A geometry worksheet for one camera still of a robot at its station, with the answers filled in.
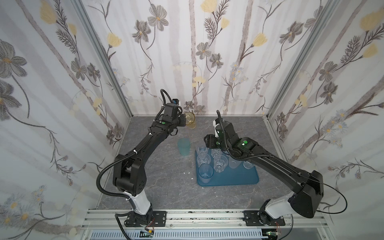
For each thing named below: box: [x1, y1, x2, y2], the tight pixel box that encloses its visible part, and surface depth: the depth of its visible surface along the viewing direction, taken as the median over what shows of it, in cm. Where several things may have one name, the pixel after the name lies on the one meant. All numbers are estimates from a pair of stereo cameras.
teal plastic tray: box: [195, 149, 260, 187], surface depth 92 cm
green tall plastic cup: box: [177, 138, 191, 156], surface depth 102 cm
